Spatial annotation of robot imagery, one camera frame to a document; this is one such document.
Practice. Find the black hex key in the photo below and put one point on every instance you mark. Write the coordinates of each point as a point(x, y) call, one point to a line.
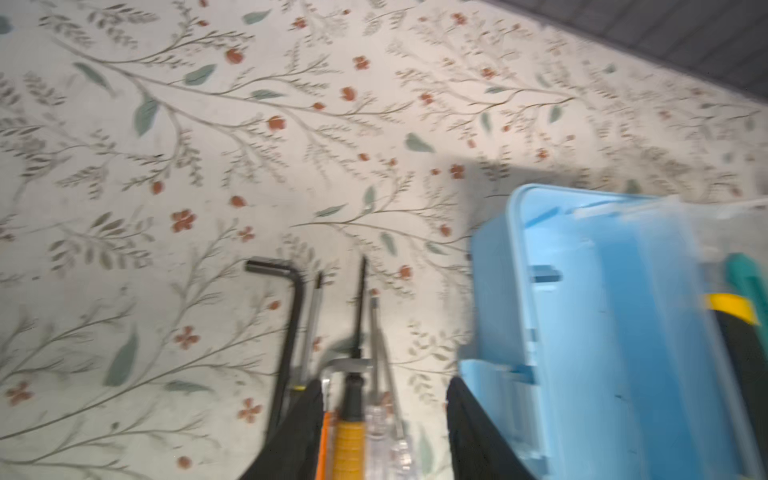
point(285, 270)

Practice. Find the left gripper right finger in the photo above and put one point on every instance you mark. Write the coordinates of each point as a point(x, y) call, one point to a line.
point(478, 450)

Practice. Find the blue plastic tool box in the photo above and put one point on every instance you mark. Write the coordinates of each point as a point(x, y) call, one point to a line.
point(545, 363)

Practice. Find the teal utility knife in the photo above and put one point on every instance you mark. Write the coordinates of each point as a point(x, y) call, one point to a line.
point(744, 275)

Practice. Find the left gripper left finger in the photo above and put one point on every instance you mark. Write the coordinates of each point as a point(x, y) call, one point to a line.
point(292, 452)

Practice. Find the orange long screwdriver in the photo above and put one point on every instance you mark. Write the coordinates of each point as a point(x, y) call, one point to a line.
point(321, 468)

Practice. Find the clear handle screwdriver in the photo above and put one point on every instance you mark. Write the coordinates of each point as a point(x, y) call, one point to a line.
point(389, 452)

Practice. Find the yellow black utility knife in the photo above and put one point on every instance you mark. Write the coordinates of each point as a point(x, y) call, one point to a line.
point(739, 327)

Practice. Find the yellow handle screwdriver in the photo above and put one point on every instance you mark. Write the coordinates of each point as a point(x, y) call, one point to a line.
point(349, 448)

